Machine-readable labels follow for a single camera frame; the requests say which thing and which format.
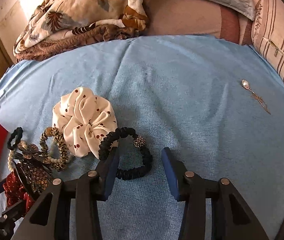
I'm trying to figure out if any red polka dot scrunchie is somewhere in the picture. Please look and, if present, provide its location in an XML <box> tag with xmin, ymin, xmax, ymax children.
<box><xmin>3</xmin><ymin>171</ymin><xmax>35</xmax><ymax>217</ymax></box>

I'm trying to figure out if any black scrunchie with rhinestone ball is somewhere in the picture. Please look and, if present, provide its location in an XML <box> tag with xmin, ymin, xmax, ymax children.
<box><xmin>98</xmin><ymin>127</ymin><xmax>153</xmax><ymax>180</ymax></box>

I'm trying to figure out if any white cherry print scrunchie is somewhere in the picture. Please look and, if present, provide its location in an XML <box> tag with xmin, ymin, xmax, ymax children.
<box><xmin>52</xmin><ymin>87</ymin><xmax>118</xmax><ymax>158</ymax></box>

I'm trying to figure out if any light blue bed sheet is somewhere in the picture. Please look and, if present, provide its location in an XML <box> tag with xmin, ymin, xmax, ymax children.
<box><xmin>0</xmin><ymin>36</ymin><xmax>284</xmax><ymax>239</ymax></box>

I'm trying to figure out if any pink bolster pillow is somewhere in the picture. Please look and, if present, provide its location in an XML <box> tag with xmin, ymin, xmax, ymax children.
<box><xmin>143</xmin><ymin>0</ymin><xmax>240</xmax><ymax>43</ymax></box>

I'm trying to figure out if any leaf print blanket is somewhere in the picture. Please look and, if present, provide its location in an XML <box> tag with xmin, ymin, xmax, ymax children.
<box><xmin>13</xmin><ymin>0</ymin><xmax>149</xmax><ymax>61</ymax></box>

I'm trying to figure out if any striped floral cushion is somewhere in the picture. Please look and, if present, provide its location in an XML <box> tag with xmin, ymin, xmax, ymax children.
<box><xmin>251</xmin><ymin>0</ymin><xmax>284</xmax><ymax>82</ymax></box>

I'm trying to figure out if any leopard print hair tie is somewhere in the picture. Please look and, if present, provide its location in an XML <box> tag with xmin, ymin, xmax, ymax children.
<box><xmin>39</xmin><ymin>126</ymin><xmax>71</xmax><ymax>172</ymax></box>

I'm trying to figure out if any white pearl bracelet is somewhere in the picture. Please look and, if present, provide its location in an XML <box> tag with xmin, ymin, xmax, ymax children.
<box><xmin>7</xmin><ymin>140</ymin><xmax>73</xmax><ymax>173</ymax></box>

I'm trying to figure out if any small black hair tie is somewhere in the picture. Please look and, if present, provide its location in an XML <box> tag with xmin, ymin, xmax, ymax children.
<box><xmin>6</xmin><ymin>126</ymin><xmax>24</xmax><ymax>151</ymax></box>

